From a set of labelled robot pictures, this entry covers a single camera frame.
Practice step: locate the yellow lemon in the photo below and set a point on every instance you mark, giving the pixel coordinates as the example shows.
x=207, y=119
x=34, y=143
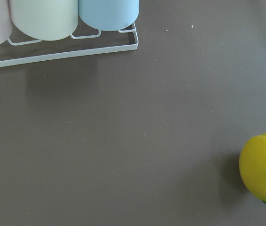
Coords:
x=252, y=166

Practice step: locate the blue plastic cup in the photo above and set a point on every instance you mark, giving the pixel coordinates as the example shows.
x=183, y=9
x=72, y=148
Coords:
x=108, y=15

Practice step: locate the cream plastic cup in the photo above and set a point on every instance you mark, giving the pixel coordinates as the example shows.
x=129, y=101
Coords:
x=47, y=20

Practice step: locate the white wire cup rack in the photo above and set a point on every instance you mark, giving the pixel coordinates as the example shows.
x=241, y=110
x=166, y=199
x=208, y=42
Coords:
x=21, y=49

